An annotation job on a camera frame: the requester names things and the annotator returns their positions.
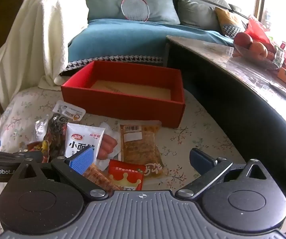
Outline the red cardboard box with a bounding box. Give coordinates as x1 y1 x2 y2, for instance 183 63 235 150
60 60 186 128

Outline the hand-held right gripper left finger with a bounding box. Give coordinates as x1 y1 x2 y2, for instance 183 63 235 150
8 146 108 201

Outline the red and yellow snack packet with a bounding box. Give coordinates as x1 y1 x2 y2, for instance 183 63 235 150
27 141 50 161

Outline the fruit bowl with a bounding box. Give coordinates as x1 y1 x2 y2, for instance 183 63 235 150
233 42 280 71

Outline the wooden side table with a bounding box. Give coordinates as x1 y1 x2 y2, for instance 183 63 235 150
166 35 286 206

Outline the red packet with crown print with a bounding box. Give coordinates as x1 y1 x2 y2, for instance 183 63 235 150
107 159 146 192

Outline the silver foil snack packet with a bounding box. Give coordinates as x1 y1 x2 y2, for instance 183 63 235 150
34 118 49 142

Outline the orange spicy strip packet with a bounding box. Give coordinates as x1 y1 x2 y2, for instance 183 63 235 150
82 164 125 192

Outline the red plastic bag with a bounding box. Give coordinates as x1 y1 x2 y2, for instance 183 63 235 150
244 15 276 53

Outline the orange-red apple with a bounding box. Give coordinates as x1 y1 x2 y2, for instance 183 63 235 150
248 41 268 59

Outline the brown tofu packet white label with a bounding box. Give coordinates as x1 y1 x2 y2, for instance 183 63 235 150
117 120 169 178

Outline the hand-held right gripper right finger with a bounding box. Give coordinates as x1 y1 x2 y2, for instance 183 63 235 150
175 148 275 200

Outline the floral cloth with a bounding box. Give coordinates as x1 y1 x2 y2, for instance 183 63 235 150
0 85 245 236

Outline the clear sausage packet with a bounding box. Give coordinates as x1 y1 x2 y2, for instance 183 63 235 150
94 122 121 171

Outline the yellow patterned cushion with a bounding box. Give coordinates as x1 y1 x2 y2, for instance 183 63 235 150
215 7 246 39

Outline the red apple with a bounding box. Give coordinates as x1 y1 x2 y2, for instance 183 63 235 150
233 32 254 49

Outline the teal sofa cover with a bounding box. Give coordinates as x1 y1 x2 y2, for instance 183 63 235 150
58 19 234 79

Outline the kelp packet with white header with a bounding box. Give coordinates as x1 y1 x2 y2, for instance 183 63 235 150
43 101 86 162

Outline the red badminton racket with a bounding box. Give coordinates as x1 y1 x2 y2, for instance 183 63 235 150
121 0 150 22

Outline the teal pillow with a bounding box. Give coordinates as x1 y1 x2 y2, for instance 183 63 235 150
76 0 181 25

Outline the white gluten snack packet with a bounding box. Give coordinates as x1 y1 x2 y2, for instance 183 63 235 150
65 123 106 160

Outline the white blanket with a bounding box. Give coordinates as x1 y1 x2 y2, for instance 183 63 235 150
0 0 90 105

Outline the green and white packet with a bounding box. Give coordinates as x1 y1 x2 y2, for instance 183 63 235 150
273 46 285 68

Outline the grey-green sofa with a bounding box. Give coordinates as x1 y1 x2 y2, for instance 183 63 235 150
169 0 248 36

